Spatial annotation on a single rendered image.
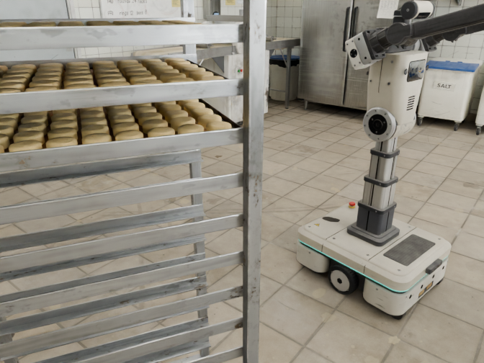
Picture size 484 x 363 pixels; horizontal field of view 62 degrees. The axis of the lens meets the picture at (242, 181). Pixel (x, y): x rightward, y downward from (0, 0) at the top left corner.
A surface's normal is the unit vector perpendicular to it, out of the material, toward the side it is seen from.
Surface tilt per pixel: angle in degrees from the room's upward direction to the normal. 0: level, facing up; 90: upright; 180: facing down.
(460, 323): 0
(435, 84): 92
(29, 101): 90
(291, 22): 90
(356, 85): 91
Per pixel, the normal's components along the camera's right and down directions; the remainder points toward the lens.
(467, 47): -0.62, 0.31
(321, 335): 0.00, -0.92
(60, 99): 0.36, 0.37
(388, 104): -0.74, 0.43
